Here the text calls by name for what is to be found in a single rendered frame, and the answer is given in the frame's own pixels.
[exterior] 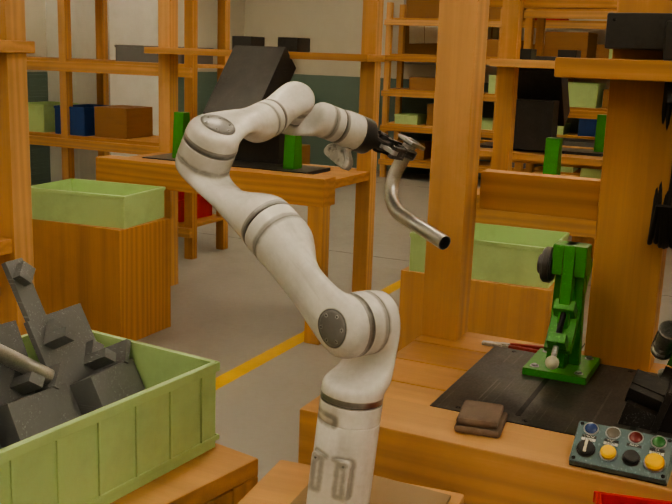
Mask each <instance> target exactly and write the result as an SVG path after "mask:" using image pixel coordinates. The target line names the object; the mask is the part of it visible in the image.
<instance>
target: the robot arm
mask: <svg viewBox="0 0 672 504"><path fill-rule="evenodd" d="M314 104H315V96H314V93H313V91H312V90H311V89H310V87H308V86H307V85H306V84H304V83H301V82H297V81H292V82H288V83H285V84H284V85H282V86H281V87H280V88H278V89H277V90H276V91H275V92H273V93H272V94H271V95H270V96H269V97H268V98H266V99H265V100H262V101H260V102H257V103H255V104H253V105H251V106H249V107H246V108H242V109H233V110H225V111H218V112H211V113H205V114H201V115H199V116H196V117H194V118H193V119H192V120H191V121H190V122H189V123H188V125H187V127H186V129H185V132H184V135H183V138H182V140H181V143H180V146H179V148H178V151H177V154H176V158H175V166H176V168H177V171H178V172H179V174H180V175H181V176H182V178H183V179H184V180H185V181H186V182H187V183H188V184H189V185H190V186H191V187H192V188H193V189H194V190H196V191H197V192H198V193H199V194H200V195H201V196H202V197H203V198H204V199H205V200H206V201H207V202H208V203H210V204H211V205H212V206H213V207H214V208H215V209H216V210H217V211H218V213H219V214H220V215H221V216H222V217H223V218H224V219H225V220H226V221H227V223H228V224H229V225H230V226H231V227H232V228H233V229H234V230H235V232H236V233H237V234H238V235H239V237H240V238H241V239H242V240H243V242H244V243H245V244H246V246H247V247H248V248H249V249H250V250H251V252H252V253H253V254H254V255H255V256H256V258H257V259H258V260H259V261H260V262H261V263H262V264H263V265H264V266H265V267H266V268H267V270H268V271H269V272H270V273H271V274H272V276H273V277H274V278H275V279H276V281H277V282H278V283H279V285H280V286H281V287H282V288H283V290H284V291H285V292H286V293H287V294H288V296H289V297H290V298H291V300H292V301H293V303H294V304H295V305H296V307H297V308H298V310H299V311H300V313H301V314H302V316H303V317H304V319H305V321H306V322H307V324H308V325H309V327H310V328H311V330H312V331H313V333H314V334H315V336H316V337H317V338H318V340H319V341H320V343H321V344H322V345H323V346H324V347H325V348H326V349H327V350H328V351H329V352H330V353H331V354H332V355H334V356H336V357H339V358H342V360H341V361H340V362H339V363H338V364H337V365H336V366H335V367H334V368H333V369H332V370H330V371H329V372H328V373H327V374H326V375H325V376H324V377H323V380H322V384H321V392H320V400H319V409H318V416H317V425H316V433H315V441H314V450H313V452H312V457H311V466H310V474H309V483H308V491H307V499H306V504H369V502H370V495H371V488H372V480H373V473H374V465H375V458H376V450H377V443H378V436H379V428H380V421H381V414H382V407H383V399H384V394H385V392H386V390H387V389H388V387H389V385H390V383H391V380H392V376H393V371H394V365H395V360H396V355H397V350H398V344H399V338H400V314H399V310H398V307H397V305H396V303H395V301H394V300H393V298H392V297H391V296H390V295H389V294H387V293H386V292H383V291H381V290H364V291H356V292H349V293H345V292H343V291H341V290H340V289H339V288H338V287H336V286H335V285H334V284H333V283H332V282H331V281H330V280H329V279H328V277H327V276H326V275H325V274H324V273H323V272H322V270H321V269H320V267H319V265H318V263H317V259H316V250H315V243H314V238H313V234H312V232H311V230H310V228H309V227H308V225H307V224H306V222H305V221H304V220H303V219H302V218H301V217H300V216H299V214H298V213H297V212H296V211H295V210H294V209H293V208H292V207H291V206H290V205H289V204H288V203H287V202H286V201H285V200H283V199H282V198H280V197H278V196H275V195H272V194H266V193H256V192H246V191H242V190H241V189H240V188H238V187H237V186H236V185H235V184H234V182H233V181H232V180H231V178H230V175H229V172H230V169H231V167H232V164H233V162H234V159H235V157H236V155H237V152H238V149H239V144H240V142H241V141H242V140H243V138H244V139H245V140H247V141H249V142H253V143H261V142H265V141H267V140H270V139H272V138H273V137H275V136H277V135H279V134H281V133H282V134H285V135H292V136H316V137H319V138H322V139H325V140H328V141H330V142H332V143H330V144H328V145H327V146H326V147H325V148H324V154H325V155H326V156H327V157H328V158H329V159H331V160H332V161H333V162H334V163H335V164H337V165H338V166H339V167H340V168H341V169H344V170H347V171H349V170H351V168H352V166H353V158H352V154H351V151H354V152H357V153H360V154H364V153H367V152H368V151H370V150H371V149H372V150H373V151H375V152H377V153H383V154H385V155H388V157H389V158H390V159H396V160H402V161H403V159H404V158H405V159H407V160H410V161H413V160H414V159H415V157H416V155H417V152H415V151H414V150H411V149H409V148H406V147H404V146H403V145H402V144H403V143H401V142H399V141H396V140H395V139H394V138H391V137H389V135H387V134H386V133H384V132H381V131H379V130H378V126H377V124H376V122H375V121H374V120H372V119H370V118H368V117H365V116H363V115H360V114H358V113H355V112H352V111H349V110H344V109H341V108H339V107H336V106H334V105H331V104H329V103H326V102H320V103H317V104H315V105H314Z"/></svg>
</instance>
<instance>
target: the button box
mask: <svg viewBox="0 0 672 504"><path fill-rule="evenodd" d="M589 423H593V422H586V421H579V423H578V427H577V430H576V434H575V438H574V441H573V445H572V449H571V453H570V456H569V465H572V466H576V467H581V468H585V469H590V470H595V471H599V472H604V473H608V474H613V475H617V476H622V477H627V478H631V479H636V480H640V481H645V482H649V483H654V484H658V485H663V486H667V484H668V481H669V478H670V475H671V472H672V438H667V437H663V436H659V435H652V434H647V433H642V432H639V431H632V430H627V429H622V428H617V427H614V428H617V429H618V430H619V431H620V435H619V436H618V437H616V438H611V437H609V436H608V435H607V430H608V429H609V428H612V427H611V426H606V425H601V424H596V423H593V424H595V425H596V426H597V428H598V429H597V431H596V432H595V433H592V434H591V433H587V432H586V431H585V426H586V425H587V424H589ZM632 432H638V433H640V434H641V435H642V437H643V438H642V440H641V441H640V442H638V443H635V442H632V441H631V440H630V438H629V435H630V434H631V433H632ZM657 436H659V437H662V438H664V439H665V441H666V443H665V445H664V446H663V447H656V446H654V445H653V443H652V440H653V438H654V437H657ZM581 440H589V441H591V442H592V443H593V444H594V452H593V453H592V454H590V455H582V454H580V453H579V452H578V449H577V445H578V443H579V442H580V441H581ZM604 445H611V446H613V447H614V448H615V449H616V456H615V457H614V458H613V459H611V460H607V459H604V458H603V457H602V456H601V454H600V449H601V448H602V447H603V446H604ZM630 449H631V450H635V451H636V452H637V453H638V454H639V461H638V462H637V463H636V464H633V465H630V464H627V463H626V462H625V461H624V460H623V454H624V452H625V451H627V450H630ZM650 453H657V454H660V455H661V456H662V457H663V458H664V462H665V463H664V467H663V468H662V469H661V470H659V471H652V470H650V469H648V468H647V467H646V465H645V457H646V456H647V455H648V454H650Z"/></svg>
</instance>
